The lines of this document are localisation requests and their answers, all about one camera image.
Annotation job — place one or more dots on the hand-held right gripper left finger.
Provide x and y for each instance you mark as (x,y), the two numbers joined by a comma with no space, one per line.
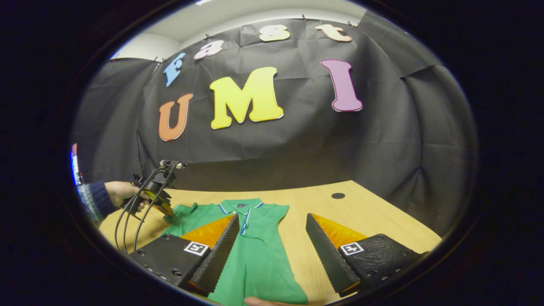
(216,259)

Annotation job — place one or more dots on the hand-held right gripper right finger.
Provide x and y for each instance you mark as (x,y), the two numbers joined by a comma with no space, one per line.
(327,259)

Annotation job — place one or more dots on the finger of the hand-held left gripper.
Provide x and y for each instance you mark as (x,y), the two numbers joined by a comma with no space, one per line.
(163,207)

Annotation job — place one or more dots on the green T-shirt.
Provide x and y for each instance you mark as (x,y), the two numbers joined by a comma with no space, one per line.
(259,259)

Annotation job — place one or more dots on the computer monitor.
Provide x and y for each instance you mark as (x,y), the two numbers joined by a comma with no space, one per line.
(76,170)

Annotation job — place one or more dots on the black backdrop cloth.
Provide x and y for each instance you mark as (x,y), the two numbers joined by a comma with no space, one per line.
(297,144)

